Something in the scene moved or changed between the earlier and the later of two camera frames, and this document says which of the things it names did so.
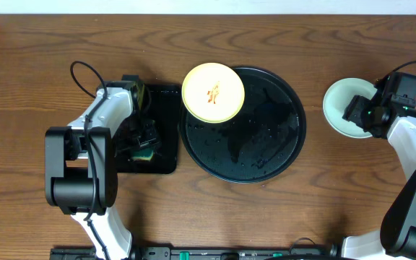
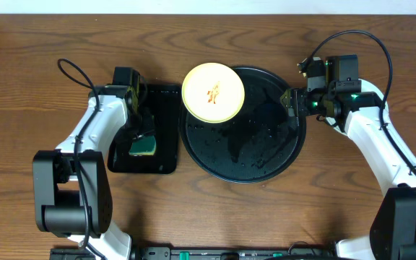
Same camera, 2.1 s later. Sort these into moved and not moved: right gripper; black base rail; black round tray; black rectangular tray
Moved: right gripper
Not moved: black base rail; black round tray; black rectangular tray
